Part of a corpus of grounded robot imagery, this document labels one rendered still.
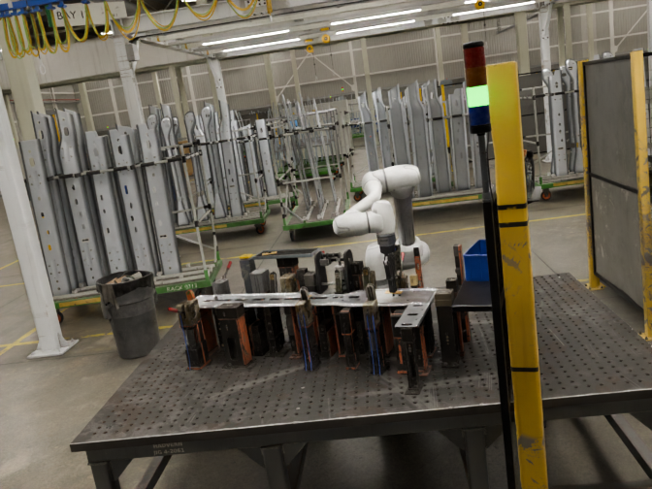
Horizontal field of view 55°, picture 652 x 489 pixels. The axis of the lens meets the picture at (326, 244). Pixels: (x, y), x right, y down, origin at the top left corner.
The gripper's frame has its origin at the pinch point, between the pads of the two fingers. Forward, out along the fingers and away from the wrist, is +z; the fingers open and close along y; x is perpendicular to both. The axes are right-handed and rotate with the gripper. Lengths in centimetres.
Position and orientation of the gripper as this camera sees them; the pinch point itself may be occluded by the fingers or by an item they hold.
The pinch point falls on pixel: (392, 284)
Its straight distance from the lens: 307.8
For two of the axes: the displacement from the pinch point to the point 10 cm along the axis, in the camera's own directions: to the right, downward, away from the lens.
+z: 1.5, 9.7, 2.1
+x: 9.3, -0.6, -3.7
